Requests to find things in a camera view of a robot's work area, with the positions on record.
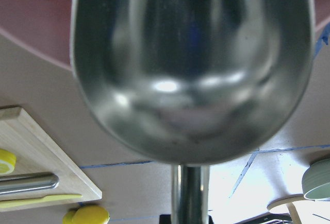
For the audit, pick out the whole yellow lemon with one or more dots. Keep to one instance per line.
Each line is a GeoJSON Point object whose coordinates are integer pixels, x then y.
{"type": "Point", "coordinates": [91, 214]}

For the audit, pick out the green bowl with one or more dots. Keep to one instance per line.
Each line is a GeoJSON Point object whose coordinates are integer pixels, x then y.
{"type": "Point", "coordinates": [315, 181]}

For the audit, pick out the wooden cutting board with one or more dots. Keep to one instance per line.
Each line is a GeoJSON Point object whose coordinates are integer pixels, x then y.
{"type": "Point", "coordinates": [36, 152]}

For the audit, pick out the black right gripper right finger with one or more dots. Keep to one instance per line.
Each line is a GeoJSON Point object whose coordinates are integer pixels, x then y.
{"type": "Point", "coordinates": [210, 220]}

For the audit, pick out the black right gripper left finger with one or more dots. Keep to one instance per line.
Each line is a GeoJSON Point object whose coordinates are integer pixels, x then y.
{"type": "Point", "coordinates": [165, 219]}

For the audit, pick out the yellow plastic knife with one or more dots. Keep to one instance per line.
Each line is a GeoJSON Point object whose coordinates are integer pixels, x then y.
{"type": "Point", "coordinates": [5, 204]}

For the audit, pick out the lemon half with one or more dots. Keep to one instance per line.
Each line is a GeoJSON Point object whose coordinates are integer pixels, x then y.
{"type": "Point", "coordinates": [8, 161]}

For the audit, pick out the steel cylinder rod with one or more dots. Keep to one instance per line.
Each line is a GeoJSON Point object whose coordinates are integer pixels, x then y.
{"type": "Point", "coordinates": [28, 182]}

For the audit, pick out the metal ice scoop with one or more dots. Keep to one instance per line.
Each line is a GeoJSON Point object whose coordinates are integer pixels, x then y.
{"type": "Point", "coordinates": [192, 83]}

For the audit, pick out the pink bowl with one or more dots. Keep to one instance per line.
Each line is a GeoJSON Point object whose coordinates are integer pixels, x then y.
{"type": "Point", "coordinates": [42, 27]}

